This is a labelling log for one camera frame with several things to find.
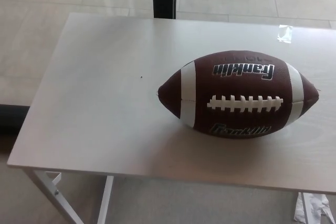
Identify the brown Franklin american football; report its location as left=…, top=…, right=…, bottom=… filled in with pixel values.
left=156, top=50, right=321, bottom=140

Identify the clear tape piece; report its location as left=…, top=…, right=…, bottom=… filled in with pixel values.
left=277, top=24, right=293, bottom=43

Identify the crumpled white paper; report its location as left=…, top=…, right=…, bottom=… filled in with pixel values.
left=293, top=192, right=336, bottom=223

